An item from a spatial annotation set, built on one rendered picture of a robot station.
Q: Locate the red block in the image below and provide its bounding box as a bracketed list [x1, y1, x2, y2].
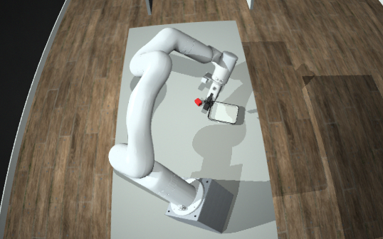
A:
[195, 98, 202, 106]

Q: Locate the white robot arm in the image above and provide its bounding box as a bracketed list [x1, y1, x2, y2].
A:
[109, 28, 238, 216]

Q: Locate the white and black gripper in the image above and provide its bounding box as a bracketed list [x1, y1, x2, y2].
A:
[203, 80, 223, 111]

